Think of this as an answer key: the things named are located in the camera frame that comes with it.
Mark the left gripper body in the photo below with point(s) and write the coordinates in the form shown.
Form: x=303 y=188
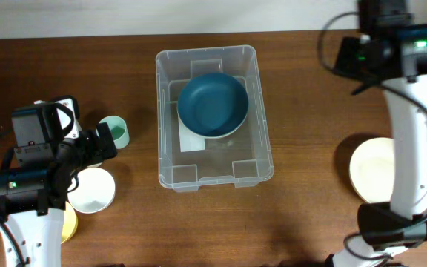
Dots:
x=87 y=151

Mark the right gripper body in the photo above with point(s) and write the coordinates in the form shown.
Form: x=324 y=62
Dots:
x=373 y=78

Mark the mint green cup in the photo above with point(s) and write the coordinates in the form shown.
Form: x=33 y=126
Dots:
x=119 y=130

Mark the dark blue bowl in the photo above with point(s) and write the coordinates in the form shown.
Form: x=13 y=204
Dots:
x=214 y=88

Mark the cream white bowl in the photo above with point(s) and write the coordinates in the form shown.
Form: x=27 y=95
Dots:
x=371 y=170

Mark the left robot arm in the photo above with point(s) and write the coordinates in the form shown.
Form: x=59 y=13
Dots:
x=35 y=177

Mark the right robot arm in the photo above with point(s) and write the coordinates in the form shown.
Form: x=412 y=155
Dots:
x=390 y=228

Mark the beige bowl in container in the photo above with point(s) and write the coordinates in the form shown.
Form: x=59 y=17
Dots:
x=212 y=121

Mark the clear plastic storage container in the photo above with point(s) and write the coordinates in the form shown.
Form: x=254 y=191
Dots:
x=243 y=158

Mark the white small bowl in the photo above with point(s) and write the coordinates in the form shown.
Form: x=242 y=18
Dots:
x=95 y=192

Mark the yellow small bowl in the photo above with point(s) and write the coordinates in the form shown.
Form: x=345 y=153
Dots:
x=70 y=223

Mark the white paper label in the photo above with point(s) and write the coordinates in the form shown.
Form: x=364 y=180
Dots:
x=188 y=140

